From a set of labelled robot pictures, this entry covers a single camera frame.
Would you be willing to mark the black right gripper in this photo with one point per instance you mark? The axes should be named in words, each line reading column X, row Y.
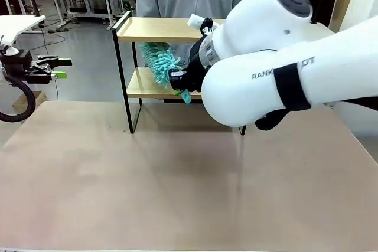
column 193, row 78

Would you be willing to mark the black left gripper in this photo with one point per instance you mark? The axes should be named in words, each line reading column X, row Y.
column 17, row 61

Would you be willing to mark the teal microfibre duster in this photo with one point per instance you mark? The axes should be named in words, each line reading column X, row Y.
column 156, row 63

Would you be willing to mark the person's right forearm grey sleeve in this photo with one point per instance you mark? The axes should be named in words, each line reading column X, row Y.
column 147, row 7

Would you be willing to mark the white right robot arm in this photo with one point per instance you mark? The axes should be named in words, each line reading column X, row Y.
column 251, row 27

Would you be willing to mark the brown cardboard box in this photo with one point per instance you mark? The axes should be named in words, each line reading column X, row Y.
column 38, row 98

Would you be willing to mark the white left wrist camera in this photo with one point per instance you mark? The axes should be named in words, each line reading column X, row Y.
column 9, row 49

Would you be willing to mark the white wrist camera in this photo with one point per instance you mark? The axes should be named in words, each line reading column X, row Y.
column 195, row 21
column 9, row 49

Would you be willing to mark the wooden shelf black metal frame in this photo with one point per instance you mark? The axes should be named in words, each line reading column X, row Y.
column 153, row 29

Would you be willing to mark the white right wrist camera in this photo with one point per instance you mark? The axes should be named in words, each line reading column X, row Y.
column 195, row 21

